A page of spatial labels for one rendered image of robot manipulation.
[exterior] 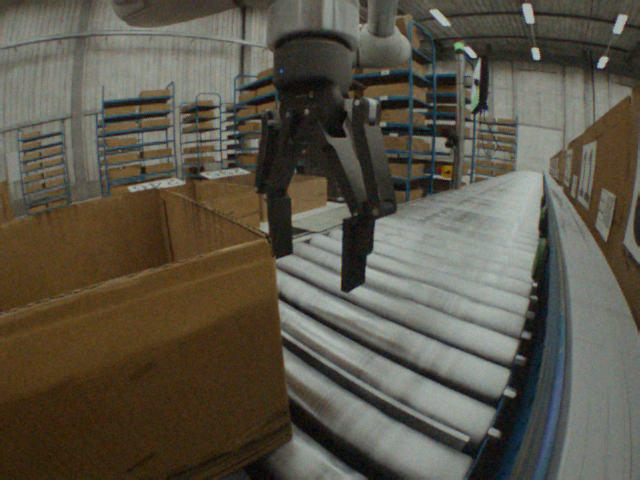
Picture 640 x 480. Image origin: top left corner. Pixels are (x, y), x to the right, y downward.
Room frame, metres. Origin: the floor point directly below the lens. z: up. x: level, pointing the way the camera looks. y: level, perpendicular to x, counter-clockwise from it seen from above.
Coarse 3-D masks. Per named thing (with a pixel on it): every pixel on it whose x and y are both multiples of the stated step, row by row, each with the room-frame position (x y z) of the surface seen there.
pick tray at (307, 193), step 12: (204, 180) 0.98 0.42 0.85; (216, 180) 1.05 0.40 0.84; (228, 180) 1.09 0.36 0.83; (240, 180) 1.13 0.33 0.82; (252, 180) 1.18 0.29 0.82; (300, 180) 1.04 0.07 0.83; (312, 180) 0.91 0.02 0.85; (324, 180) 0.95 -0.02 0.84; (288, 192) 0.82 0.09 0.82; (300, 192) 0.86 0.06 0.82; (312, 192) 0.91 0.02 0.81; (324, 192) 0.95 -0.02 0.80; (264, 204) 0.76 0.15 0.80; (300, 204) 0.86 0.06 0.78; (312, 204) 0.91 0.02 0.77; (324, 204) 0.95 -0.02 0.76; (264, 216) 0.75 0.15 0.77
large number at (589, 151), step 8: (592, 144) 0.32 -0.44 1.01; (584, 152) 0.39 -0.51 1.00; (592, 152) 0.32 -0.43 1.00; (584, 160) 0.38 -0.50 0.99; (592, 160) 0.31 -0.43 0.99; (584, 168) 0.37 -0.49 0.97; (592, 168) 0.31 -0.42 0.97; (584, 176) 0.37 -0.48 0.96; (592, 176) 0.30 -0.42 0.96; (584, 184) 0.36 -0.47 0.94; (584, 192) 0.35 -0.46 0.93; (584, 200) 0.33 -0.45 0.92
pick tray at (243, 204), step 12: (180, 192) 0.90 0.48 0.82; (192, 192) 0.93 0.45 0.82; (204, 192) 0.90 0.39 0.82; (216, 192) 0.84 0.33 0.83; (228, 192) 0.80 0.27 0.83; (240, 192) 0.75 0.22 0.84; (252, 192) 0.69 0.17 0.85; (216, 204) 0.60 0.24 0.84; (228, 204) 0.63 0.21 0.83; (240, 204) 0.66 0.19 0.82; (252, 204) 0.68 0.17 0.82; (240, 216) 0.65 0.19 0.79; (252, 216) 0.68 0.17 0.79
